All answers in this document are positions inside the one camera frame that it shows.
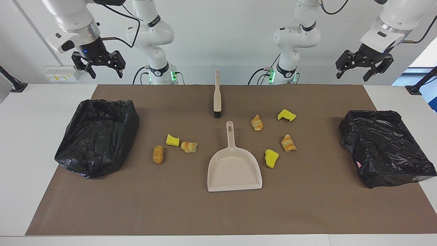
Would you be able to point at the white wall outlet box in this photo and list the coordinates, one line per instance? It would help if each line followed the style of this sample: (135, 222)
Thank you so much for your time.
(61, 73)

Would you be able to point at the brown toy bread roll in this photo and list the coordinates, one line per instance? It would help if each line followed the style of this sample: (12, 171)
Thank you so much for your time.
(158, 154)

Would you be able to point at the black bag bin pink patch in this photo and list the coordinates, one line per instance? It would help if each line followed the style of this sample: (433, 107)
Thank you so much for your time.
(385, 150)

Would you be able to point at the bright window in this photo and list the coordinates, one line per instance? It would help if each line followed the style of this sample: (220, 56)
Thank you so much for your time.
(426, 58)

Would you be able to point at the striped toy croissant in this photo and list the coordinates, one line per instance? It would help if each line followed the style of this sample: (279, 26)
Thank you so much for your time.
(189, 147)
(257, 122)
(288, 143)

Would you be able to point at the black trash bag bin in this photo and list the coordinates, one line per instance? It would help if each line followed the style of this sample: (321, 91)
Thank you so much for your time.
(99, 143)

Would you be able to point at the beige brush black bristles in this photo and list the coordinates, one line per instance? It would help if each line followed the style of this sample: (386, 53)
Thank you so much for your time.
(217, 99)

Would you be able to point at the brown table mat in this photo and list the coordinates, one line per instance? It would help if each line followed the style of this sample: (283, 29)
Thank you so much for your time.
(218, 212)

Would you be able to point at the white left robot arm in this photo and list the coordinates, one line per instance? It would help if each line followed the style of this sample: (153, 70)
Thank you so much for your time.
(293, 37)

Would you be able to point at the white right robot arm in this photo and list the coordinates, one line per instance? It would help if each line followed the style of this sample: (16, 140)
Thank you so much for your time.
(150, 34)

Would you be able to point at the black clamp stand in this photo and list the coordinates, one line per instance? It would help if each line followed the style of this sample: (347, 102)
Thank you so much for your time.
(421, 83)
(13, 84)

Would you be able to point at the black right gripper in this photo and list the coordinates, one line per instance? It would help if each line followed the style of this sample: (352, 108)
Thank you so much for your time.
(92, 51)

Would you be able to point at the beige plastic dustpan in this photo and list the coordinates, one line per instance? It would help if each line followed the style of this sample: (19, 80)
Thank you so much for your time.
(234, 171)

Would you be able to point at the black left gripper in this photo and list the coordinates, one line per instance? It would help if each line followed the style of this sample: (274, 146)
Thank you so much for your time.
(368, 54)

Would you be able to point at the notched yellow sponge piece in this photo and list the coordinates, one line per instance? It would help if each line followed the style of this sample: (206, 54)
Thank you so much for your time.
(286, 115)

